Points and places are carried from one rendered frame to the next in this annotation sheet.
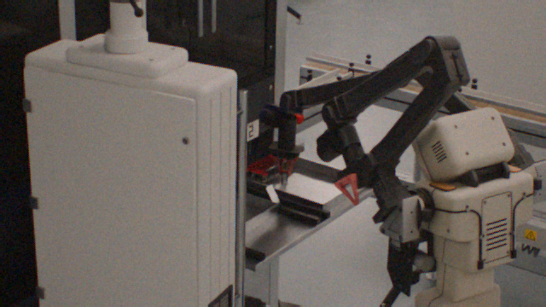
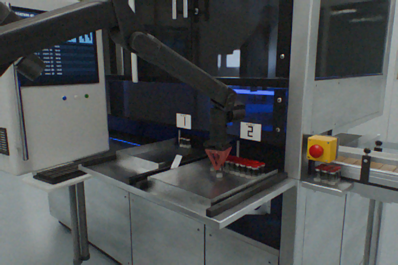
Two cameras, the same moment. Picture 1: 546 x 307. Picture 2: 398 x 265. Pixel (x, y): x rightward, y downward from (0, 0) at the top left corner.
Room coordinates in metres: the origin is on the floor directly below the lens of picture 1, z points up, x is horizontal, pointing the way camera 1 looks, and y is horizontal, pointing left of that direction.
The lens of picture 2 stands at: (3.28, -1.08, 1.25)
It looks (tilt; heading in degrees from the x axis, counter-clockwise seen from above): 12 degrees down; 98
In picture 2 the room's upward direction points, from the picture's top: straight up
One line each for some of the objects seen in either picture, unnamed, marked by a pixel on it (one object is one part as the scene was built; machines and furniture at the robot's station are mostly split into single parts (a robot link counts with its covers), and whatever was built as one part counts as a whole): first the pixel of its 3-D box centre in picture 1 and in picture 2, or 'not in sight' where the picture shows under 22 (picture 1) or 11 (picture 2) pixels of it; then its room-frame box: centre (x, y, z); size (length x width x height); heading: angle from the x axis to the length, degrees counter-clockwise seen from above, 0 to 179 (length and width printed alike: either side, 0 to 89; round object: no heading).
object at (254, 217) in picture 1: (207, 208); (169, 152); (2.99, 0.18, 0.90); 0.34 x 0.26 x 0.04; 55
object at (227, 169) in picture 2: (273, 170); (234, 167); (3.26, -0.02, 0.90); 0.18 x 0.02 x 0.05; 144
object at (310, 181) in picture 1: (300, 181); (214, 177); (3.20, -0.11, 0.90); 0.34 x 0.26 x 0.04; 55
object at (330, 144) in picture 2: not in sight; (322, 148); (3.54, -0.06, 1.00); 0.08 x 0.07 x 0.07; 55
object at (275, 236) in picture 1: (258, 203); (186, 171); (3.09, 0.03, 0.87); 0.70 x 0.48 x 0.02; 145
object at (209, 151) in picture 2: (285, 162); (218, 155); (3.21, -0.06, 0.96); 0.07 x 0.07 x 0.09; 69
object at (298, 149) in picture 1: (287, 141); (218, 134); (3.21, -0.06, 1.03); 0.10 x 0.07 x 0.07; 69
